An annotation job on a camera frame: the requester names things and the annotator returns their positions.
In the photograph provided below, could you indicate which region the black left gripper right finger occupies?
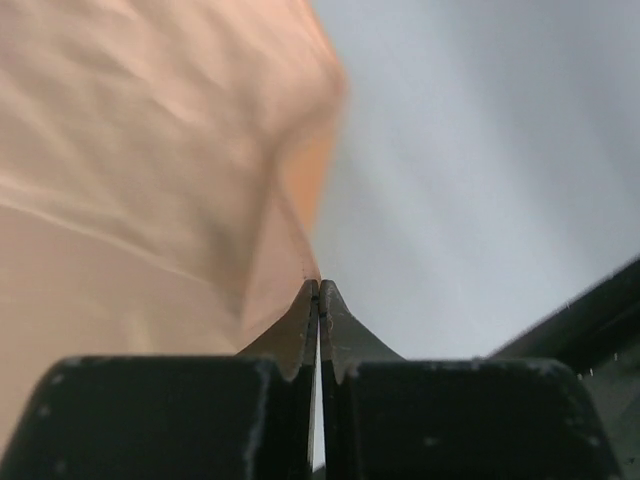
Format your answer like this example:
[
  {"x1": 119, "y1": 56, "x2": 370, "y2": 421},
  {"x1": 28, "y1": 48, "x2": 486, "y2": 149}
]
[{"x1": 319, "y1": 280, "x2": 623, "y2": 479}]

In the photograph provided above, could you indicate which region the peach satin napkin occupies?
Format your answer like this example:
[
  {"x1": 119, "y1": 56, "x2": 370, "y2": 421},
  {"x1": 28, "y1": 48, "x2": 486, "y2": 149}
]
[{"x1": 1, "y1": 1, "x2": 346, "y2": 437}]

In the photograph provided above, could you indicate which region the aluminium frame rail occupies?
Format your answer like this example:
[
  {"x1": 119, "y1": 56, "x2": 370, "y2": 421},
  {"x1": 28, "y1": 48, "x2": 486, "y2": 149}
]
[{"x1": 491, "y1": 258, "x2": 639, "y2": 479}]

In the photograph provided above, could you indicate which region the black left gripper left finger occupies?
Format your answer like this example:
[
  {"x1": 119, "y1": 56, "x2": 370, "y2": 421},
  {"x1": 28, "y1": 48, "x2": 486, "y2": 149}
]
[{"x1": 1, "y1": 281, "x2": 319, "y2": 479}]

